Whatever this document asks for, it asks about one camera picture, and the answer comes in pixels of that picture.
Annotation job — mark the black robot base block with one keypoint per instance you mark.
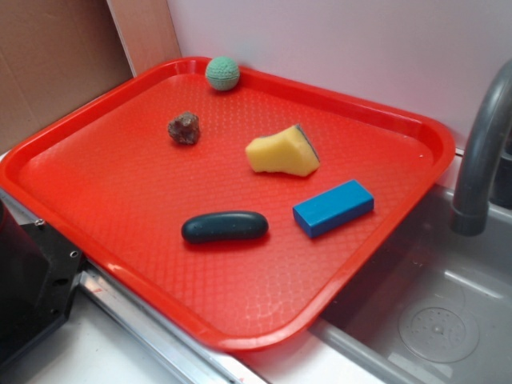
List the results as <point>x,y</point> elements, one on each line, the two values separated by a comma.
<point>39,273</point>

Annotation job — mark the yellow sponge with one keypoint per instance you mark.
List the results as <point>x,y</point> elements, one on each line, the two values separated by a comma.
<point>288,151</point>

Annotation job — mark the brown rough rock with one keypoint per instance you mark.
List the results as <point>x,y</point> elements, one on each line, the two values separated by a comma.
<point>185,129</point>

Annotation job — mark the dark green oblong stone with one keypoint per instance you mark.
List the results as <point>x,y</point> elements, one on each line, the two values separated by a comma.
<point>224,226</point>

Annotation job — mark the green knitted ball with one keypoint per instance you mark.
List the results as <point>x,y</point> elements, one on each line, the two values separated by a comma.
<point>222,73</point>

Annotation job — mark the blue rectangular block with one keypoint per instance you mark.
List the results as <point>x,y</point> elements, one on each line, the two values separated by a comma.
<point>333,208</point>

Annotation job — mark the grey plastic sink basin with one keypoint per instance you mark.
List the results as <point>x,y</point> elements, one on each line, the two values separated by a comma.
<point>429,306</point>

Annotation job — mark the red plastic tray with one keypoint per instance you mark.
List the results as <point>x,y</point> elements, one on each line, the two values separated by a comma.
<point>111,179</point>

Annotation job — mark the grey curved faucet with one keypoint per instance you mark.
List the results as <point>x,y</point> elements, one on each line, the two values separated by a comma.
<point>485,173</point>

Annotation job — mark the silver metal rail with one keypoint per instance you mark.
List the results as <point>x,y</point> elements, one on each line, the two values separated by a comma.
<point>112,337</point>

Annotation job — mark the brown cardboard panel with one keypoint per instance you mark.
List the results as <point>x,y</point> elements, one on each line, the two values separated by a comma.
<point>55,57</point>

